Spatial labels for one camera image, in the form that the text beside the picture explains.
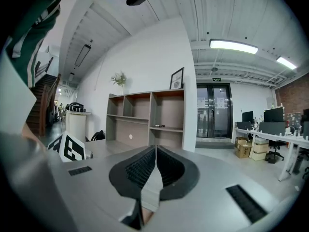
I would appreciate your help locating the dark desk divider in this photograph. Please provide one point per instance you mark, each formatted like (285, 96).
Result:
(272, 128)

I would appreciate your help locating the black framed glass door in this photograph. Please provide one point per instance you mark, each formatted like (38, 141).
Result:
(213, 110)

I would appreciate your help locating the large black monitor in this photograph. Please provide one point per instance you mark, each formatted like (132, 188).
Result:
(273, 115)

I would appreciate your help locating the plant in white vase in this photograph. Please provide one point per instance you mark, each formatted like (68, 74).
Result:
(119, 80)

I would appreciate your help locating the white office desk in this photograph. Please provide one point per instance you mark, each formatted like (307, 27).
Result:
(277, 136)

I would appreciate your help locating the wooden staircase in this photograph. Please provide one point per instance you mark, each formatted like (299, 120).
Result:
(41, 100)

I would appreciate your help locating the black office chair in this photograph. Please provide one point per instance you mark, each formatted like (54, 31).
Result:
(274, 151)

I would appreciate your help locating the brown cardboard box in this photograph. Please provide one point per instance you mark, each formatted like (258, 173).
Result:
(242, 149)

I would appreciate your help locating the unlit black ceiling lamp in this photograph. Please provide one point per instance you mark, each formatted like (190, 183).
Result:
(82, 55)

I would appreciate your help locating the green striped jacket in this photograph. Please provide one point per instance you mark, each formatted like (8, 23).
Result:
(29, 20)

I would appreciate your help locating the short ceiling light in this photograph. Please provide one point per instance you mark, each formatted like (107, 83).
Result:
(286, 63)

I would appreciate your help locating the small black shelf item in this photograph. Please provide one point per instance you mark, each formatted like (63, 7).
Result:
(159, 125)

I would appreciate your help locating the small black monitor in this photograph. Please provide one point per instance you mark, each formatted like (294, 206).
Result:
(248, 117)

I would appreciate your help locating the grey wooden shelf unit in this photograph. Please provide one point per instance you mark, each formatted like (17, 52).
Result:
(166, 110)

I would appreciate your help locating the black backpack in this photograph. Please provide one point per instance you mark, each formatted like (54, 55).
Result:
(98, 135)

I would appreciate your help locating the green exit sign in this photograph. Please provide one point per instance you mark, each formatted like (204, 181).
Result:
(217, 79)

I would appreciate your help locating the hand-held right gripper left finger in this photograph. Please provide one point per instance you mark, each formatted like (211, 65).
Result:
(125, 178)

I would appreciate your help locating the white round counter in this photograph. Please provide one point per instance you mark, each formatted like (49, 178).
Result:
(77, 126)

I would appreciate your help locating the black picture frame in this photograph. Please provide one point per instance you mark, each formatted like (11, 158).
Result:
(177, 79)

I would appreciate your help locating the grey doormat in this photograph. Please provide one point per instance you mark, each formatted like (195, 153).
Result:
(214, 145)

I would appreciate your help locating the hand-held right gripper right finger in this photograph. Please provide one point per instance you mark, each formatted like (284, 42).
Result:
(183, 175)

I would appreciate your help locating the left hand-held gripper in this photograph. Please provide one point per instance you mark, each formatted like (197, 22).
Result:
(70, 149)

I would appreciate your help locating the long ceiling light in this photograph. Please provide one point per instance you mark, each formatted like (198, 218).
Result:
(233, 46)

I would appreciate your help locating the pale cardboard box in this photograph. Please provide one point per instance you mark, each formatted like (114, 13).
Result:
(260, 150)

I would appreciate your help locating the black bag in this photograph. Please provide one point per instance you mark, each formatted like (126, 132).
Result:
(74, 107)

